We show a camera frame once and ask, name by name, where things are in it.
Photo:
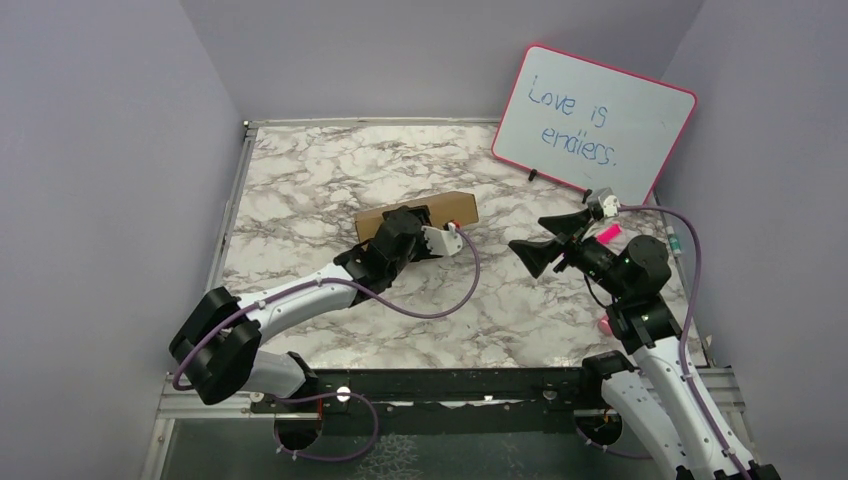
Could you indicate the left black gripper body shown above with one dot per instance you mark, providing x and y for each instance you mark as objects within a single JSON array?
[{"x": 419, "y": 249}]

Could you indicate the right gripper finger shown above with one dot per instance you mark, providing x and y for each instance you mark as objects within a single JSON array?
[
  {"x": 536, "y": 256},
  {"x": 572, "y": 225}
]

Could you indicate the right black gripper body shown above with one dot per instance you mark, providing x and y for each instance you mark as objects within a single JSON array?
[{"x": 597, "y": 261}]

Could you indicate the brown cardboard box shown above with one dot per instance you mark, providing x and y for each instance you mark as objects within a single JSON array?
[{"x": 456, "y": 206}]

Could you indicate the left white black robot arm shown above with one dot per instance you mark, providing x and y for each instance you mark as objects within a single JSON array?
[{"x": 217, "y": 350}]

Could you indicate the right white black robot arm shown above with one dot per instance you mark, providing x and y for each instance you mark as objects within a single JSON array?
[{"x": 651, "y": 383}]

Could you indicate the green capped marker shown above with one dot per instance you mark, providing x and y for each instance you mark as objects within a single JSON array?
[{"x": 673, "y": 240}]

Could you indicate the pink marker pen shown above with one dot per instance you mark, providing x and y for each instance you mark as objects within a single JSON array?
[{"x": 606, "y": 236}]

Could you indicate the pink eraser block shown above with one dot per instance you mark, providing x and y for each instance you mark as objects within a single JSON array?
[{"x": 604, "y": 326}]

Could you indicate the pink framed whiteboard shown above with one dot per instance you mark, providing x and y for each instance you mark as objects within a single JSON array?
[{"x": 588, "y": 125}]

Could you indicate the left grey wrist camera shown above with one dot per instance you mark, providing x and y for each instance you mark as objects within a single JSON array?
[{"x": 443, "y": 242}]

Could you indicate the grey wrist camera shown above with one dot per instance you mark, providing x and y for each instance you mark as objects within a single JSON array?
[
  {"x": 602, "y": 204},
  {"x": 443, "y": 242}
]

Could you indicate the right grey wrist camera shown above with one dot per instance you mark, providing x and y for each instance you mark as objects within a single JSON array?
[{"x": 602, "y": 204}]

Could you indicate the aluminium table frame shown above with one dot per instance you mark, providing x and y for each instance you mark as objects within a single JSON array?
[{"x": 470, "y": 343}]

